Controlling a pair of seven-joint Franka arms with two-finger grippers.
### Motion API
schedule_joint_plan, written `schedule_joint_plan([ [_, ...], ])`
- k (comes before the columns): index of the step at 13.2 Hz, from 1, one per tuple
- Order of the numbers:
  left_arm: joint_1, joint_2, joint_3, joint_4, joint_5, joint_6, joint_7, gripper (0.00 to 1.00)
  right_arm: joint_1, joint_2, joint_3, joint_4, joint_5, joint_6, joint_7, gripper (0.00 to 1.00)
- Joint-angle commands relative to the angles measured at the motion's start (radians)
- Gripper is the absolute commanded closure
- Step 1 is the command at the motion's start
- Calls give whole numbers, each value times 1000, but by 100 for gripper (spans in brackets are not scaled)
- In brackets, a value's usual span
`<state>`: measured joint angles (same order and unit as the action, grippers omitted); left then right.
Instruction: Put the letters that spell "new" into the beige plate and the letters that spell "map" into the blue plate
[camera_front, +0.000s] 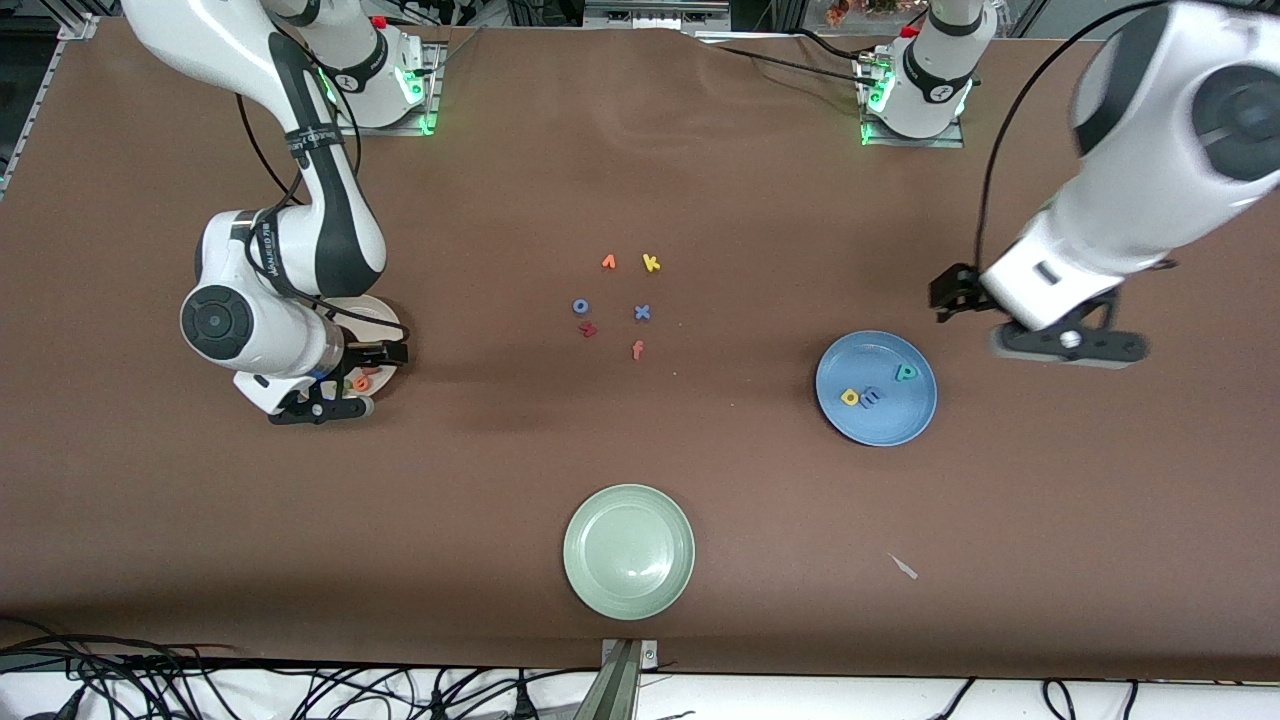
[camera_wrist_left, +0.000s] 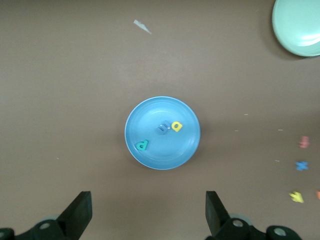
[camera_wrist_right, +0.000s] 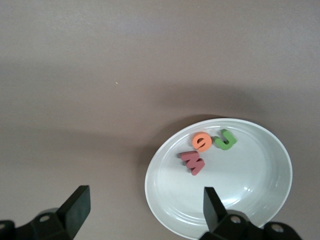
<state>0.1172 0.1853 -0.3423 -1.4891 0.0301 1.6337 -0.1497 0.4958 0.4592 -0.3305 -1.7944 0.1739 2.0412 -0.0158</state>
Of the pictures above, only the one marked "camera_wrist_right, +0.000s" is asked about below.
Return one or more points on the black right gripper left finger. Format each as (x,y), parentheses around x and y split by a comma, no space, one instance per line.
(72,215)

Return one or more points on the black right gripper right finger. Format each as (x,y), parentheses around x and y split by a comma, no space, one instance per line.
(215,215)

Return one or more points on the red foam letter w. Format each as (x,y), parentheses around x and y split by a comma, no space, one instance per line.
(192,162)

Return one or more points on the orange foam letter e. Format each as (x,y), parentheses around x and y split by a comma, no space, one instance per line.
(206,146)

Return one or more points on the green foam letter u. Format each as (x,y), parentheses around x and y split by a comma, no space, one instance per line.
(226,145)

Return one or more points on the beige round plate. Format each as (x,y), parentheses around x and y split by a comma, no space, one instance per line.
(250,180)

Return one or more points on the brown table cover sheet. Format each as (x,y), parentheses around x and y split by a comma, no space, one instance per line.
(75,75)

